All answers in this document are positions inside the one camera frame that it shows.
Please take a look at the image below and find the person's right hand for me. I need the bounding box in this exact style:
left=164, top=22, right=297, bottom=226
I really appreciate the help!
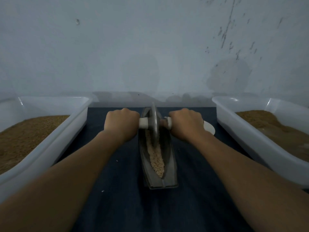
left=168, top=108, right=207, bottom=144

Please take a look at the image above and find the person's left hand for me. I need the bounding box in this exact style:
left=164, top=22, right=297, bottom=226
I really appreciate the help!
left=103, top=108, right=141, bottom=143

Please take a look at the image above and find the metal grinding wheel with handles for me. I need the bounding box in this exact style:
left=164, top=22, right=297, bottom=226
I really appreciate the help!
left=139, top=103, right=173, bottom=145

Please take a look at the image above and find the small ground grain portion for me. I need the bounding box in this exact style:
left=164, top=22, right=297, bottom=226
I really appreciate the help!
left=146, top=130, right=166, bottom=179

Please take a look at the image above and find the boat-shaped metal grinding trough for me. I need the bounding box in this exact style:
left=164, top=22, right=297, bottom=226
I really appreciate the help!
left=138, top=107, right=179, bottom=190

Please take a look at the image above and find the white plastic tray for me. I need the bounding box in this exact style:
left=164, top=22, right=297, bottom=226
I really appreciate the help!
left=211, top=96, right=309, bottom=189
left=0, top=96, right=93, bottom=203

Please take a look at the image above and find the person's right forearm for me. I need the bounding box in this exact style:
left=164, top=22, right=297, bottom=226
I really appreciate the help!
left=191, top=130, right=309, bottom=232

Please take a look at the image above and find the person's left forearm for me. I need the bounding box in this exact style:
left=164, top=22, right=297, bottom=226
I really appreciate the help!
left=0, top=130, right=124, bottom=232

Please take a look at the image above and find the white round plate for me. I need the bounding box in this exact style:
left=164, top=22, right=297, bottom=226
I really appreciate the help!
left=203, top=121, right=216, bottom=136

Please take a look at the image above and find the dark blue tablecloth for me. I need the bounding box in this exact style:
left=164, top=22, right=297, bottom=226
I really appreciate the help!
left=53, top=107, right=257, bottom=232

